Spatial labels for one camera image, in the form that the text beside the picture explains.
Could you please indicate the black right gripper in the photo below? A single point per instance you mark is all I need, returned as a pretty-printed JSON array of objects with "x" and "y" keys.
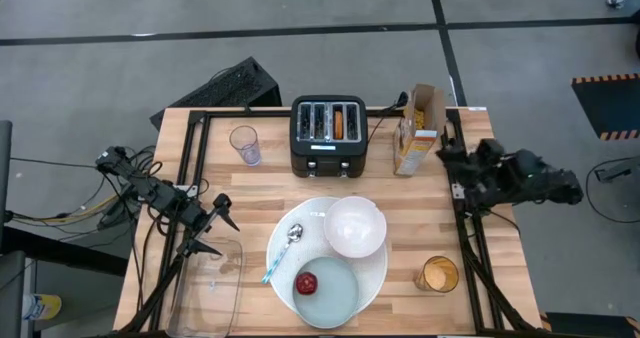
[{"x": 470, "y": 163}]

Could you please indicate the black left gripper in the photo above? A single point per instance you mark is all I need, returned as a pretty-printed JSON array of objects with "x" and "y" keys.
[{"x": 192, "y": 217}]

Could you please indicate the red apple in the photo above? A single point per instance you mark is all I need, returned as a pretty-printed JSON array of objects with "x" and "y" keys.
[{"x": 306, "y": 283}]

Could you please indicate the brown toast slice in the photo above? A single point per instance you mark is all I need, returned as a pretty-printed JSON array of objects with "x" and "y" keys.
[{"x": 339, "y": 125}]

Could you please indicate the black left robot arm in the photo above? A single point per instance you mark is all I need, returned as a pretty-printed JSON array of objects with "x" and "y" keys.
[{"x": 150, "y": 190}]

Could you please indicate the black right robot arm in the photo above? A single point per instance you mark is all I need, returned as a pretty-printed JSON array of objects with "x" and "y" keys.
[{"x": 540, "y": 178}]

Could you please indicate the open cereal box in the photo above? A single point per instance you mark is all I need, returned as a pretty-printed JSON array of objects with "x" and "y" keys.
[{"x": 417, "y": 148}]

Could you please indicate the clear plastic container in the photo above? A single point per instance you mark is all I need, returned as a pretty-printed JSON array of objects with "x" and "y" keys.
[{"x": 210, "y": 298}]

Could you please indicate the clear plastic cup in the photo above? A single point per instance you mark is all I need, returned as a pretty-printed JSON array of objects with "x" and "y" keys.
[{"x": 245, "y": 145}]

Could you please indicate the large white plate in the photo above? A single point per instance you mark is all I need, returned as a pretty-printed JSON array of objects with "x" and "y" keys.
[{"x": 310, "y": 218}]

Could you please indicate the white bowl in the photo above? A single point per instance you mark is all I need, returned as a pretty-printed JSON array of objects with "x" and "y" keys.
[{"x": 355, "y": 226}]

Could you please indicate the amber glass of juice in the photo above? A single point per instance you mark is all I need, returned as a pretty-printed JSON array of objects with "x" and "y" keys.
[{"x": 437, "y": 275}]

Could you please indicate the black four-slot toaster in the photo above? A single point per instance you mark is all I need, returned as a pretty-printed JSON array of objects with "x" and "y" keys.
[{"x": 327, "y": 160}]

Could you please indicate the small pale blue plate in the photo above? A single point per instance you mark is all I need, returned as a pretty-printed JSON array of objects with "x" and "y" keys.
[{"x": 335, "y": 298}]

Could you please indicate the black mesh computer case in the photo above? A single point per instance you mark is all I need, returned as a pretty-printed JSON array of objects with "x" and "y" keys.
[{"x": 235, "y": 85}]

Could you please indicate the black floor beam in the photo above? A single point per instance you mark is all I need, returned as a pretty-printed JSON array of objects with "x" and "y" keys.
[{"x": 60, "y": 250}]

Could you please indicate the black hazard-striped mat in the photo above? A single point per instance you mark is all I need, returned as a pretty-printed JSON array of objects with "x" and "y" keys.
[
  {"x": 605, "y": 108},
  {"x": 590, "y": 325}
]

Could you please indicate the grey power adapter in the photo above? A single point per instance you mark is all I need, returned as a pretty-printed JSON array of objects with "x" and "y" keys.
[{"x": 612, "y": 172}]

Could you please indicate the white and yellow bottle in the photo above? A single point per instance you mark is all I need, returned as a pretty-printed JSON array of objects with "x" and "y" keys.
[{"x": 42, "y": 306}]

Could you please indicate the grey panel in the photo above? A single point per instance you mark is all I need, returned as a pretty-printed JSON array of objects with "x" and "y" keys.
[{"x": 5, "y": 178}]

